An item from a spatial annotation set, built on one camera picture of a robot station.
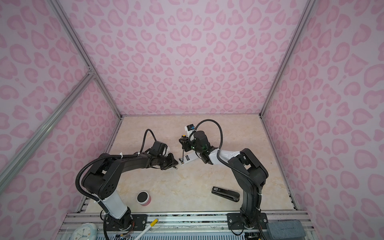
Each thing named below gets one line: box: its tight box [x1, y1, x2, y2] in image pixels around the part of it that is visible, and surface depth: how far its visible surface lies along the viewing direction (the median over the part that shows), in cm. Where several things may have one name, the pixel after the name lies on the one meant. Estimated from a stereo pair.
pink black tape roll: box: [136, 191, 152, 207], surface depth 78 cm
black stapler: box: [211, 186, 241, 203], surface depth 82 cm
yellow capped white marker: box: [133, 218, 159, 240], surface depth 72 cm
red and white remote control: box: [178, 151, 199, 165], surface depth 97 cm
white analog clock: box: [71, 223, 98, 240], surface depth 70 cm
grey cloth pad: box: [266, 220, 306, 240], surface depth 70 cm
